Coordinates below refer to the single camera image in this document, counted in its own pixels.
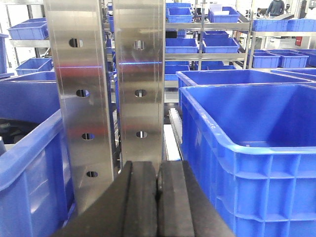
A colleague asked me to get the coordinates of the large blue bin right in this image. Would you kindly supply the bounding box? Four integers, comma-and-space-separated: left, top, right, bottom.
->
179, 84, 316, 237

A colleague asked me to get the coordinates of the steel upright post left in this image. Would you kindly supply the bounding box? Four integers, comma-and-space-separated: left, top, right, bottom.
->
44, 0, 114, 214

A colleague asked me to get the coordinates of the large blue bin left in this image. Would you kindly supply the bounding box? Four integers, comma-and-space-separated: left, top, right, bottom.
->
0, 111, 74, 237

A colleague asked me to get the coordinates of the large blue bin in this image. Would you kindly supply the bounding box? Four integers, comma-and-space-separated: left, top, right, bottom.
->
0, 111, 74, 237
179, 84, 316, 237

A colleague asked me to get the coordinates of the steel upright post right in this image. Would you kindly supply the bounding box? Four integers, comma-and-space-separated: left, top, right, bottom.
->
113, 0, 165, 168

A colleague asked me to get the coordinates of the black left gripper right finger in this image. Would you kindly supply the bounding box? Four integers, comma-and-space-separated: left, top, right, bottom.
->
158, 161, 234, 237

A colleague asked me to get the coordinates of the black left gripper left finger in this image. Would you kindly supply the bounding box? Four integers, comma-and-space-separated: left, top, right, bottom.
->
53, 161, 158, 237

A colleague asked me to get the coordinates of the steel upright post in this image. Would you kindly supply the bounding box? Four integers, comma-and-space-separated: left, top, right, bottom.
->
113, 0, 165, 168
44, 0, 114, 214

